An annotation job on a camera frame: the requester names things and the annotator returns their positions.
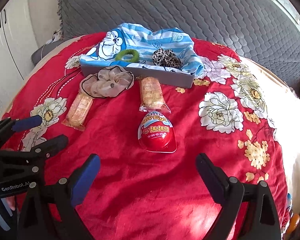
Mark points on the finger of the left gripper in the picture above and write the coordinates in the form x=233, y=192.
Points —
x=46, y=149
x=9, y=126

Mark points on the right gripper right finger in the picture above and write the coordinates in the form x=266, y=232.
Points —
x=261, y=220

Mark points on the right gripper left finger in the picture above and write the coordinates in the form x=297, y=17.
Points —
x=49, y=211

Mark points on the packaged cake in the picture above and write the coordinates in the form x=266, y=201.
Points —
x=151, y=95
x=78, y=111

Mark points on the Kinder surprise egg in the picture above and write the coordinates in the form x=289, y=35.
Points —
x=156, y=133

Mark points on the white sheer scrunchie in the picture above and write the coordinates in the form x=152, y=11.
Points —
x=107, y=83

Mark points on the green knitted hair scrunchie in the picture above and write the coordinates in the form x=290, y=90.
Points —
x=128, y=55

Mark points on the leopard print scrunchie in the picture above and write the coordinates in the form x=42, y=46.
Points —
x=166, y=58

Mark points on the person's left hand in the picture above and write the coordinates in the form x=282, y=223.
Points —
x=10, y=201

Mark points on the grey bedside stool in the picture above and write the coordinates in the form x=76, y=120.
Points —
x=41, y=52

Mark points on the white wardrobe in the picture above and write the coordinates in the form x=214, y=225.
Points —
x=17, y=43

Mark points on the red floral bedspread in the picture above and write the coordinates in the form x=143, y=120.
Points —
x=222, y=63

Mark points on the grey storage box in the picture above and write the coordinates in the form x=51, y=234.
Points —
x=171, y=78

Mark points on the blue striped Doraemon cloth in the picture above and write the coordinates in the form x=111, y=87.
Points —
x=129, y=36

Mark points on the grey quilted headboard cover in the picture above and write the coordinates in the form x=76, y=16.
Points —
x=255, y=29

